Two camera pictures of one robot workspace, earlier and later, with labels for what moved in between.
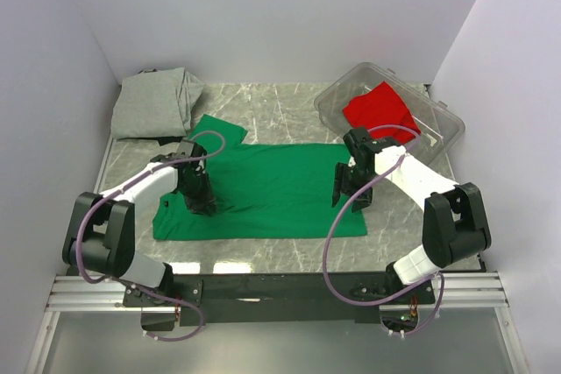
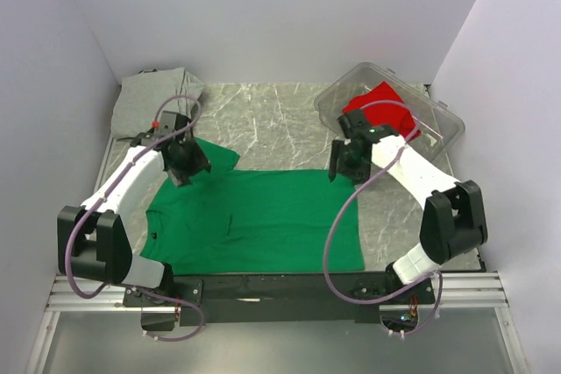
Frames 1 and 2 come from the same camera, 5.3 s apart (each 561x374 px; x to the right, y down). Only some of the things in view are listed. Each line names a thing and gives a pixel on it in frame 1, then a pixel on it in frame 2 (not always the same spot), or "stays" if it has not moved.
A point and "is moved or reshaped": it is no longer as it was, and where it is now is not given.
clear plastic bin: x=439 y=126 stays
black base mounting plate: x=263 y=299 stays
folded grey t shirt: x=155 y=104 stays
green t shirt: x=263 y=191 is moved or reshaped
